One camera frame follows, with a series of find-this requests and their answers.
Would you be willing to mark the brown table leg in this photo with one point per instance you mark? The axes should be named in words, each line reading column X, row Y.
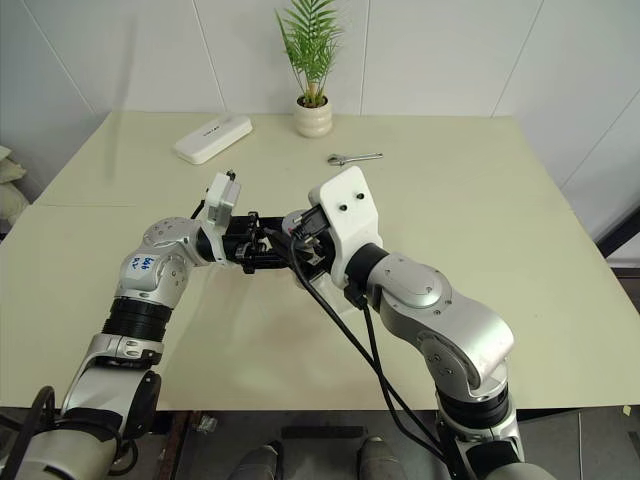
column 175, row 440

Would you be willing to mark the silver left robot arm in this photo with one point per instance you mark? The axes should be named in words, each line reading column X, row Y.
column 150, row 280

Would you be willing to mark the grey rounded robot foot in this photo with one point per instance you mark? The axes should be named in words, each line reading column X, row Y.
column 256, row 461
column 376, row 459

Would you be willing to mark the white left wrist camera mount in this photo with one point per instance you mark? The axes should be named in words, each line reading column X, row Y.
column 223, row 199

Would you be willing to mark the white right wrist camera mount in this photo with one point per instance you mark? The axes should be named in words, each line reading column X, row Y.
column 350, row 210

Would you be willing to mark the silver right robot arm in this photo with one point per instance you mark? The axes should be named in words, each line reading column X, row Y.
column 440, row 305

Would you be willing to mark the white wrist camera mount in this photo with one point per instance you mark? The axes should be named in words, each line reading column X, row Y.
column 223, row 199
column 350, row 210

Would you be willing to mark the white oblong case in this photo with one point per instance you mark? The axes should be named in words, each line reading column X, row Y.
column 212, row 138

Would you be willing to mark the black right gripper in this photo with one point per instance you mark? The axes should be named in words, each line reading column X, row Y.
column 312, row 227

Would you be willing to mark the small clear screw bag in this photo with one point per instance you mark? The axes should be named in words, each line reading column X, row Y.
column 206, row 424

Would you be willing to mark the cream cloth sack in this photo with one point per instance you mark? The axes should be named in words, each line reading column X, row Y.
column 11, row 202
column 10, row 165

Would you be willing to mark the green artificial palm plant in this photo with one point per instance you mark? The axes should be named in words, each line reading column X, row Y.
column 309, row 45

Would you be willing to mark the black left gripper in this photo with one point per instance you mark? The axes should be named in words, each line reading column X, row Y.
column 240, row 240

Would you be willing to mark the silver adjustable wrench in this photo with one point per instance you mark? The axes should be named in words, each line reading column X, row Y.
column 356, row 158

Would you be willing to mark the cream ribbed plant pot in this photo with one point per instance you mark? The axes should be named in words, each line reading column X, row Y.
column 313, row 117

